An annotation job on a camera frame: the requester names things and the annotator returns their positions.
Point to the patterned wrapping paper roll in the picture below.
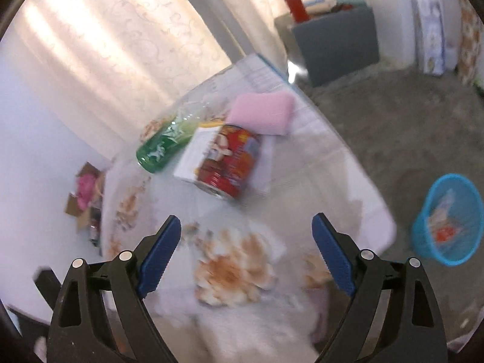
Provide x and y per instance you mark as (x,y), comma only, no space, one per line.
(469,37)

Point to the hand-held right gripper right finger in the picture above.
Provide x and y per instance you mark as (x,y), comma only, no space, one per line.
(334,257)

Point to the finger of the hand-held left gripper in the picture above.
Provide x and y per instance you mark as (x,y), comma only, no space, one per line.
(47,283)

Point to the pink fluffy item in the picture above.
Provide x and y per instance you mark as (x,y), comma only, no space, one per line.
(85,191)

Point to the red drink can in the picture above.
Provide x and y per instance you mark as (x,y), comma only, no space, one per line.
(230,158)

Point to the pink sponge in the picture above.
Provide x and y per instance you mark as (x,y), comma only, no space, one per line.
(261,113)

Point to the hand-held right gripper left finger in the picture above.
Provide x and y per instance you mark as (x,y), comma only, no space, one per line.
(158,261)

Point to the small red object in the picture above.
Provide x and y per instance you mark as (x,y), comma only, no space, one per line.
(342,7)

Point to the green glass bottle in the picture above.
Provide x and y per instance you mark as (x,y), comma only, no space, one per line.
(479,86)

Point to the cream paper roll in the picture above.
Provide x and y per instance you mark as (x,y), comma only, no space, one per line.
(319,8)

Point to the cream patterned curtain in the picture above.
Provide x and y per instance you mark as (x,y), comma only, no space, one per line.
(113,34)
(264,7)

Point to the brown cardboard box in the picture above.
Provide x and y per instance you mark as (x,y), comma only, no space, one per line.
(75,211)

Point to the green plastic bottle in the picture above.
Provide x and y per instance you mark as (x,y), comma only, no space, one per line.
(162,147)

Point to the blue mesh waste basket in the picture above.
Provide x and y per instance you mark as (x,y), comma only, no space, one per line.
(423,234)

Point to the blue and white box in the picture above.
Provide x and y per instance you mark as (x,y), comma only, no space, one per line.
(317,0)

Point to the white tissue pack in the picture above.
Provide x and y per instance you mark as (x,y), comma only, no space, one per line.
(429,34)

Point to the red thermos bottle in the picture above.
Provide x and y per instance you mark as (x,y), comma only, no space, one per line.
(297,7)

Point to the white paper card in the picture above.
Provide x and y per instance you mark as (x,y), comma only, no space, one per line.
(189,158)

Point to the grey cabinet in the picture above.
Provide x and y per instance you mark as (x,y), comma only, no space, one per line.
(336,49)

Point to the floral tablecloth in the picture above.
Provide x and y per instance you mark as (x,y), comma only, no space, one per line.
(302,166)

